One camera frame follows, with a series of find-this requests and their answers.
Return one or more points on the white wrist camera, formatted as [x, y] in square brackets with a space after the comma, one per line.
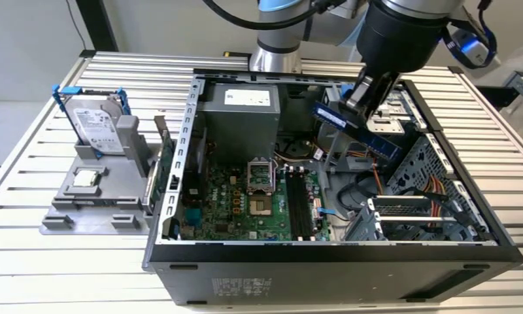
[479, 52]

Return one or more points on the metal disk bay cage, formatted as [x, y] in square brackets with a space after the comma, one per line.
[401, 209]

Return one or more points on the RAM memory stick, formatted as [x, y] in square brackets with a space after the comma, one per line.
[329, 112]

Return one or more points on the silver hard disk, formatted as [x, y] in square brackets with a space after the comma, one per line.
[93, 127]

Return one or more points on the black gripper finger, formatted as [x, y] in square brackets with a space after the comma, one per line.
[381, 98]
[360, 95]

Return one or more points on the blue disk carrier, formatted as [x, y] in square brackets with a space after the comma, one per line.
[71, 90]

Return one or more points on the grey parts rack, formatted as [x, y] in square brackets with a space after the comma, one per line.
[113, 184]

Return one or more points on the green motherboard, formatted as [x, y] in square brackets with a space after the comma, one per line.
[209, 178]

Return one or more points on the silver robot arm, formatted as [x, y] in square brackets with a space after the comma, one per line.
[274, 55]

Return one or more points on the black PC case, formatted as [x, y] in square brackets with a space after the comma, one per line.
[288, 281]

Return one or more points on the black metal post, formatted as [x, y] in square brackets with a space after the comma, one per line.
[100, 26]

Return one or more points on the silver CPU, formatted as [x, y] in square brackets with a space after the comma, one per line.
[84, 178]

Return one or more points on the blue drive bay latch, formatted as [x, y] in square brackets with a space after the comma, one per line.
[346, 90]

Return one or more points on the grey power supply unit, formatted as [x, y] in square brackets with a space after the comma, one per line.
[240, 131]

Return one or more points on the CPU socket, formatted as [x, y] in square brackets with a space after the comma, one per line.
[261, 206]

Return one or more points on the yellow black connector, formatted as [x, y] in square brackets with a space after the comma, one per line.
[226, 53]

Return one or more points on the green graphics card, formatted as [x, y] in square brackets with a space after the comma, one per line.
[169, 150]

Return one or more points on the metal socket locking lever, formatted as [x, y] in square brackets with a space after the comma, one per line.
[273, 180]

